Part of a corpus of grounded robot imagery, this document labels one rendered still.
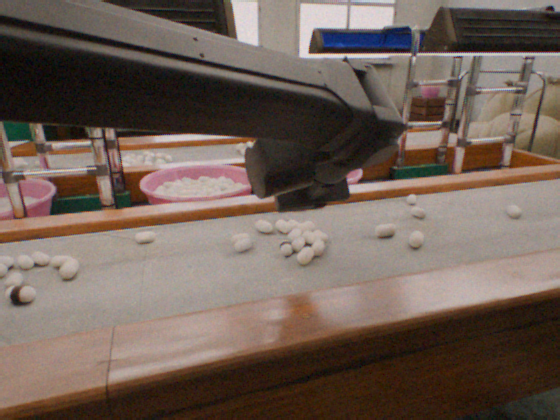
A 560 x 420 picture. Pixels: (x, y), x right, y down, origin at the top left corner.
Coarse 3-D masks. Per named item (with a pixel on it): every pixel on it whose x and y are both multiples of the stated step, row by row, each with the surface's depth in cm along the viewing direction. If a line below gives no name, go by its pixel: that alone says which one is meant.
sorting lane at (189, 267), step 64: (448, 192) 92; (512, 192) 92; (128, 256) 63; (192, 256) 63; (256, 256) 63; (320, 256) 63; (384, 256) 63; (448, 256) 63; (0, 320) 48; (64, 320) 48; (128, 320) 48
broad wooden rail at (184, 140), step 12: (408, 132) 162; (24, 144) 129; (120, 144) 130; (132, 144) 131; (144, 144) 133; (156, 144) 134; (168, 144) 135; (180, 144) 136; (192, 144) 137; (204, 144) 139; (216, 144) 140; (24, 156) 123
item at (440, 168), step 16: (416, 32) 107; (416, 48) 108; (416, 64) 111; (448, 80) 116; (448, 96) 118; (448, 112) 119; (416, 128) 119; (448, 128) 121; (400, 144) 119; (400, 160) 121; (400, 176) 122; (416, 176) 124; (432, 176) 126
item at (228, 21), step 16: (112, 0) 51; (128, 0) 51; (144, 0) 52; (160, 0) 52; (176, 0) 53; (192, 0) 54; (208, 0) 54; (224, 0) 55; (160, 16) 52; (176, 16) 53; (192, 16) 53; (208, 16) 54; (224, 16) 55; (224, 32) 54
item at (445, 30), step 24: (432, 24) 68; (456, 24) 65; (480, 24) 66; (504, 24) 68; (528, 24) 69; (552, 24) 71; (432, 48) 68; (456, 48) 65; (480, 48) 66; (504, 48) 67; (528, 48) 69; (552, 48) 70
